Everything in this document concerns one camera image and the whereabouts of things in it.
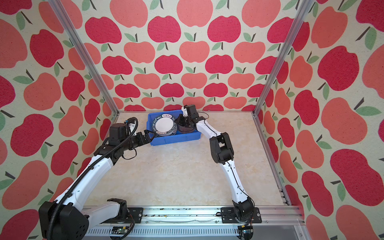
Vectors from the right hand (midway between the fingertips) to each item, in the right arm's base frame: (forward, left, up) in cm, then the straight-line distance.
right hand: (176, 119), depth 104 cm
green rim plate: (-3, +8, -3) cm, 9 cm away
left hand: (-25, +7, +13) cm, 29 cm away
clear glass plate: (-2, -7, -8) cm, 11 cm away
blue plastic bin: (-9, -3, -8) cm, 12 cm away
